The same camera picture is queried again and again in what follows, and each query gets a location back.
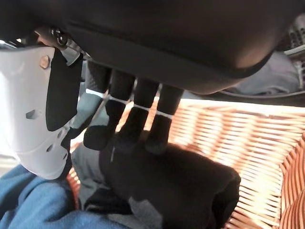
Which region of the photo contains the blue garment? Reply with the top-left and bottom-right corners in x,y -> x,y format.
0,164 -> 134,229

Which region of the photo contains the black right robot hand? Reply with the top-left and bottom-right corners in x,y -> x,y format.
0,0 -> 305,179

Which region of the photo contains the dark grey washing machine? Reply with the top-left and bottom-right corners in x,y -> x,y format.
224,14 -> 305,101

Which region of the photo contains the small black garment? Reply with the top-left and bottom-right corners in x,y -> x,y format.
71,140 -> 241,229

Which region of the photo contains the rectangular wicker laundry basket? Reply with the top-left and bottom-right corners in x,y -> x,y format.
66,97 -> 305,229

